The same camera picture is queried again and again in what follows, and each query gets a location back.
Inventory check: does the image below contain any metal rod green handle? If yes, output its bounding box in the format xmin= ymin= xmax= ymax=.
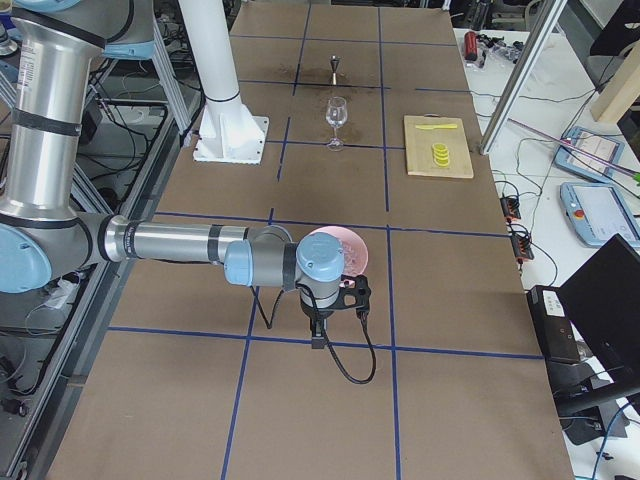
xmin=508 ymin=118 xmax=639 ymax=182

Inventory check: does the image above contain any yellow plastic knife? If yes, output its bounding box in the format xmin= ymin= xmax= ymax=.
xmin=414 ymin=123 xmax=458 ymax=131

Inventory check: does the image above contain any pile of clear ice cubes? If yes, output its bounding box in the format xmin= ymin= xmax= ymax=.
xmin=341 ymin=240 xmax=368 ymax=276

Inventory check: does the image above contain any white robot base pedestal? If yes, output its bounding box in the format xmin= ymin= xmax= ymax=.
xmin=179 ymin=0 xmax=269 ymax=165

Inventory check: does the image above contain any bamboo cutting board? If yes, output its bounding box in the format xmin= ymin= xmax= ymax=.
xmin=404 ymin=115 xmax=474 ymax=179

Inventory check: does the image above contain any black monitor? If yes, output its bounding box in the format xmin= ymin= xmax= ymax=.
xmin=558 ymin=234 xmax=639 ymax=374

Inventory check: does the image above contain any pink bowl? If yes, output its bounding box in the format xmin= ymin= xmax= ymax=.
xmin=312 ymin=226 xmax=369 ymax=277

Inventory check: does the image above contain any red cylindrical bottle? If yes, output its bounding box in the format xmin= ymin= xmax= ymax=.
xmin=463 ymin=30 xmax=478 ymax=62

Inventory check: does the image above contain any black box device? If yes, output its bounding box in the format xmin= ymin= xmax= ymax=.
xmin=526 ymin=285 xmax=580 ymax=365

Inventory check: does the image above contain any steel cocktail jigger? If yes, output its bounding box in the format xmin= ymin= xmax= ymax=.
xmin=330 ymin=55 xmax=340 ymax=86

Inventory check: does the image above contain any blue teach pendant far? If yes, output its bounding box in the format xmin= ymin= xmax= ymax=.
xmin=554 ymin=126 xmax=624 ymax=183

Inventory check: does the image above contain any blue teach pendant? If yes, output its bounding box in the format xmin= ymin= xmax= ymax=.
xmin=560 ymin=182 xmax=639 ymax=248
xmin=554 ymin=126 xmax=624 ymax=183

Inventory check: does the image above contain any blue teach pendant near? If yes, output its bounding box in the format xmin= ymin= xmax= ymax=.
xmin=560 ymin=182 xmax=639 ymax=248

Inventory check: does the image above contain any clear wine glass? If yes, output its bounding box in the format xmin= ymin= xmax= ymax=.
xmin=325 ymin=96 xmax=348 ymax=151

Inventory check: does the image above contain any aluminium frame post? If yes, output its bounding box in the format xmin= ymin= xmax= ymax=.
xmin=479 ymin=0 xmax=567 ymax=155

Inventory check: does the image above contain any wooden plank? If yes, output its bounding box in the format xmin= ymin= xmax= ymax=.
xmin=591 ymin=0 xmax=640 ymax=125

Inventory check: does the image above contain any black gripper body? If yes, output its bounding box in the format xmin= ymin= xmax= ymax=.
xmin=333 ymin=275 xmax=371 ymax=320

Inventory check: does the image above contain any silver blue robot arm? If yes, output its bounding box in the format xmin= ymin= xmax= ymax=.
xmin=1 ymin=1 xmax=371 ymax=348

